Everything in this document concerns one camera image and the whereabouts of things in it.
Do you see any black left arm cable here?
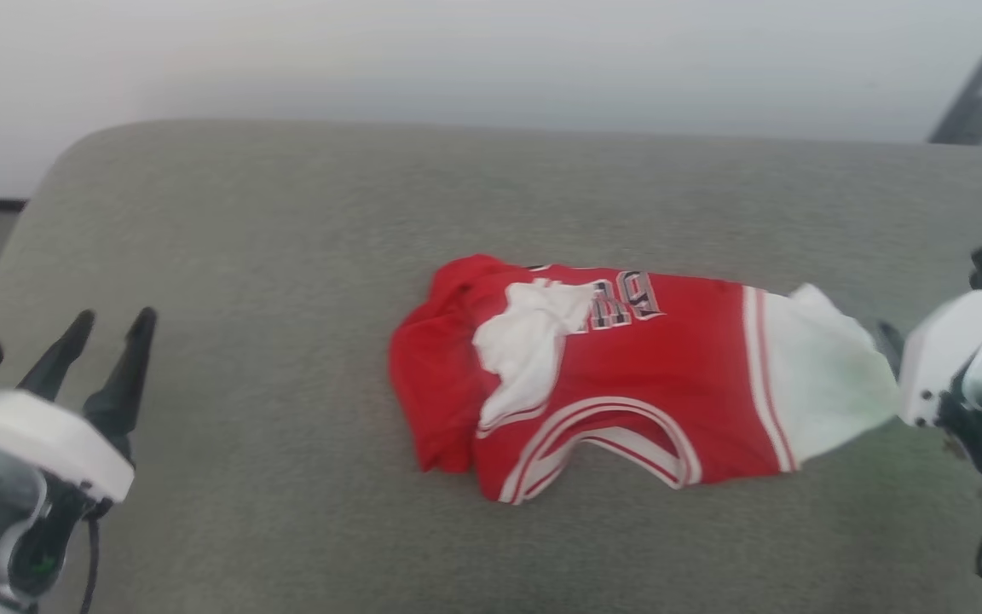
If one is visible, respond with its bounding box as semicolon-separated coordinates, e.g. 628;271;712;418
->
78;512;104;614

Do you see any grey metal pole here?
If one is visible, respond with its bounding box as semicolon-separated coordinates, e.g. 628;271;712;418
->
927;0;982;146

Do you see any red and white jersey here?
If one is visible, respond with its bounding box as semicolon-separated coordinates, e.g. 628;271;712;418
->
387;253;901;506

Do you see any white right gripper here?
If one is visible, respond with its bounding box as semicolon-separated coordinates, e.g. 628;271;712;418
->
877;290;982;427

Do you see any grey fabric sofa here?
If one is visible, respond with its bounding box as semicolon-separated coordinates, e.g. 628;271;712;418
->
0;119;982;614

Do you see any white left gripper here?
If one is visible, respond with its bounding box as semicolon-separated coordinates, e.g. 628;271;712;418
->
0;306;158;505

